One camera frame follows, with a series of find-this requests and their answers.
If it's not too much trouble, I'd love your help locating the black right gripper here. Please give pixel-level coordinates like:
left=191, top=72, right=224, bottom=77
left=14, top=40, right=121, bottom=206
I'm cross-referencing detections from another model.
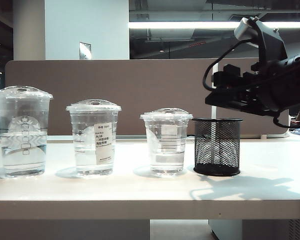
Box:
left=205, top=56, right=300, bottom=116

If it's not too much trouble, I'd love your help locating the black mesh pen holder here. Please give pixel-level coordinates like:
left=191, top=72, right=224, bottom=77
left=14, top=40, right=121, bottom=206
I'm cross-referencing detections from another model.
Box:
left=191, top=118, right=244, bottom=176

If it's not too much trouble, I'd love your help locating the small clear plastic lidded cup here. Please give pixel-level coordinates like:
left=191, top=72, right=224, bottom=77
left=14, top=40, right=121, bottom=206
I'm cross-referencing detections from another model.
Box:
left=139, top=107, right=194, bottom=178

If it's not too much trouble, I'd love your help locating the medium clear cup with label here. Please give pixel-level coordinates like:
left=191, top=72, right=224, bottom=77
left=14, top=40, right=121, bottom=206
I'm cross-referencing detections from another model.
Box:
left=65, top=99, right=122, bottom=179

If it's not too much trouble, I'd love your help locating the large clear plastic lidded cup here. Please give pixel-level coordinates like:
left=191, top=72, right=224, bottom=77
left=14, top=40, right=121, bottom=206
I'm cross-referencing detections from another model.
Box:
left=0, top=85, right=54, bottom=179

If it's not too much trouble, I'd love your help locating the white linear ceiling light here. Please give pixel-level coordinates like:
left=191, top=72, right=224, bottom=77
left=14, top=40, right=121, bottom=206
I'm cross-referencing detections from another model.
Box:
left=127, top=21, right=300, bottom=30

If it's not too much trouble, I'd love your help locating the brown desk partition panel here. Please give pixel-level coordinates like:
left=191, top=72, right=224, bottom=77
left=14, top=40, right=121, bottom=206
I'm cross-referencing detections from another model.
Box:
left=4, top=59, right=290, bottom=138

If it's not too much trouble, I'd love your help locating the black camera cable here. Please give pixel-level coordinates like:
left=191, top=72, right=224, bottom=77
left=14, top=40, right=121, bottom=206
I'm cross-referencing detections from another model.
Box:
left=202, top=39, right=256, bottom=92

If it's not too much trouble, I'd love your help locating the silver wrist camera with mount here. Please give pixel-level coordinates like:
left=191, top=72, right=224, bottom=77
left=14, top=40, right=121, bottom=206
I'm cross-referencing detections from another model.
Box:
left=234, top=16, right=289, bottom=63

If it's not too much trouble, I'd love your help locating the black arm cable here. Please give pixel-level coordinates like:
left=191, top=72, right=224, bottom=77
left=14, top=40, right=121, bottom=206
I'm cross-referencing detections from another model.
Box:
left=272, top=111, right=300, bottom=129

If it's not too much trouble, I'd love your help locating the silver wall sign plaque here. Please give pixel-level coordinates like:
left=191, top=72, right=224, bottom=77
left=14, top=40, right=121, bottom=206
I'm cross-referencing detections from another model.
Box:
left=78, top=41, right=92, bottom=61

